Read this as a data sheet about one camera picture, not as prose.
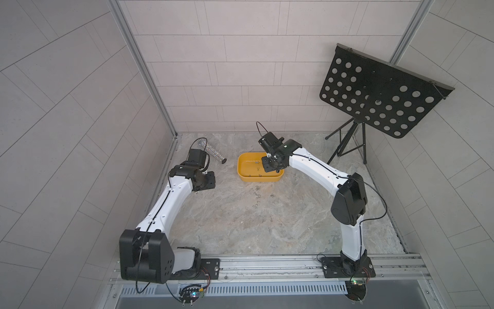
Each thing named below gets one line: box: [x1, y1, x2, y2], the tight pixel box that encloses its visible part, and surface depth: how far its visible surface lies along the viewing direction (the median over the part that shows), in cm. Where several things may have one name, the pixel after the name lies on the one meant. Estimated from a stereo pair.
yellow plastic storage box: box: [237, 151, 285, 183], surface depth 98 cm
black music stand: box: [319, 43, 456, 165], surface depth 74 cm
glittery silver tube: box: [198, 139, 228, 165], surface depth 107 cm
